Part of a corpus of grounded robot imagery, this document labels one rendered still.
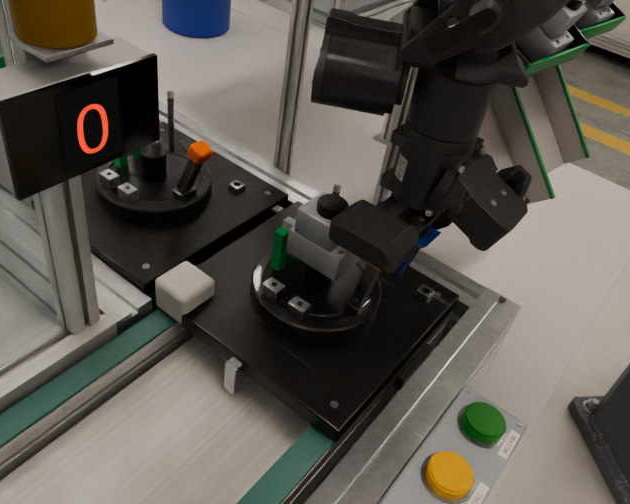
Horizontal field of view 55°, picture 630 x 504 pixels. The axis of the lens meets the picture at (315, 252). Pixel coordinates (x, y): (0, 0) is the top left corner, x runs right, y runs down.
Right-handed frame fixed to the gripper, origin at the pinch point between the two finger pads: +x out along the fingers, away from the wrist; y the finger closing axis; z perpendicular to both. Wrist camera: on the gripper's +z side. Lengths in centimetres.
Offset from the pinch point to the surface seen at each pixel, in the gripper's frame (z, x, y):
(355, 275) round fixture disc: -5.8, 10.4, 3.6
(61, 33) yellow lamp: -17.6, -17.8, -20.1
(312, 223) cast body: -8.7, 1.6, -2.3
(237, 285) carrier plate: -15.0, 12.3, -5.1
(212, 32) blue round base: -81, 21, 58
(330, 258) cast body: -6.1, 4.4, -2.3
